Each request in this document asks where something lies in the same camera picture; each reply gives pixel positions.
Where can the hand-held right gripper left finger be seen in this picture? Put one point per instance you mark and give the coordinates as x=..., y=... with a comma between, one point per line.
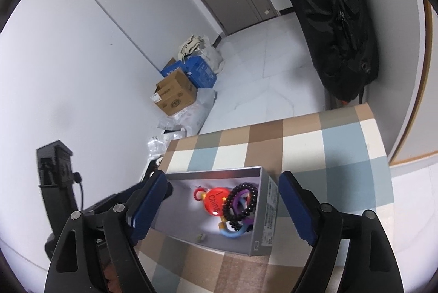
x=147, y=207

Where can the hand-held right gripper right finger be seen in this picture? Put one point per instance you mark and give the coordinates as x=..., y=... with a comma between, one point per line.
x=297, y=207

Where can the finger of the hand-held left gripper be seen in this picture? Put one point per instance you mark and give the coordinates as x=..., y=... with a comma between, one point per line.
x=106, y=203

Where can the silver cardboard box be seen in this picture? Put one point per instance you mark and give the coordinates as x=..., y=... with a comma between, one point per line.
x=184, y=217

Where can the red round ornament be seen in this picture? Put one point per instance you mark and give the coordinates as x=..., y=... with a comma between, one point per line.
x=214, y=202

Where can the small red charm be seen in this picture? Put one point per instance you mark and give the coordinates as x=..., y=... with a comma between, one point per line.
x=198, y=194

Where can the white plastic bag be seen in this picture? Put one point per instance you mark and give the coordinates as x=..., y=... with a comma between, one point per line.
x=191, y=115
x=157, y=145

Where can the checked tablecloth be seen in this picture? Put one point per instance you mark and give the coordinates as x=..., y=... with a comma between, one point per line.
x=301, y=142

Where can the brown cardboard box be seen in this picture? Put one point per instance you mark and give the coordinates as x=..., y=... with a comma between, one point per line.
x=176, y=94

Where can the blue cardboard box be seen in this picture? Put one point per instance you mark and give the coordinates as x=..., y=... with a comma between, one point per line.
x=202, y=72

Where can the white tote bag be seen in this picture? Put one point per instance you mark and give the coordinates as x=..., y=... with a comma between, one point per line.
x=208, y=53

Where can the black backpack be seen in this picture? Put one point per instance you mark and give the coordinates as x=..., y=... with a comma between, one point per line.
x=325, y=22

